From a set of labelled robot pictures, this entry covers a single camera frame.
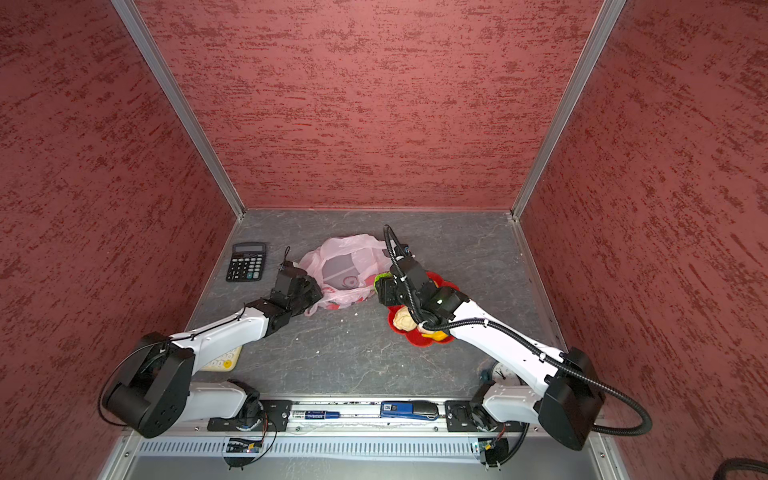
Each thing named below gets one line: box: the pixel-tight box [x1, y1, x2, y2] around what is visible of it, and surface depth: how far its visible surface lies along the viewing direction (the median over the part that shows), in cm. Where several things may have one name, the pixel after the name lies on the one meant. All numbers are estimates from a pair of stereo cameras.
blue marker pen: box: [291, 410, 341, 420], surface depth 75 cm
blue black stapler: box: [380, 400, 440, 420], surface depth 74 cm
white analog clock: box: [492, 362, 529, 386], surface depth 79 cm
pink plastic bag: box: [298, 234, 391, 316], surface depth 95 cm
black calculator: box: [226, 242, 267, 282], surface depth 105 cm
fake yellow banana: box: [421, 330, 448, 341], surface depth 85 cm
